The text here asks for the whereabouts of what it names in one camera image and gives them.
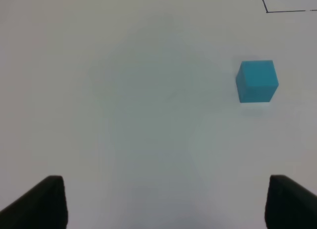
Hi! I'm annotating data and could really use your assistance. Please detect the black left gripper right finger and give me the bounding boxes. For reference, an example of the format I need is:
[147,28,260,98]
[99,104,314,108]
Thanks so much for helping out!
[264,175,317,229]

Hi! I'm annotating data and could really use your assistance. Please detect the blue cube block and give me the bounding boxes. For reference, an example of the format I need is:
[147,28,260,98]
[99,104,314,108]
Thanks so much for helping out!
[236,60,279,103]

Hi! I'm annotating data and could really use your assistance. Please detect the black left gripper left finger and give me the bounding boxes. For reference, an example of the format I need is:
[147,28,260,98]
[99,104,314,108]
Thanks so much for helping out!
[0,175,68,229]

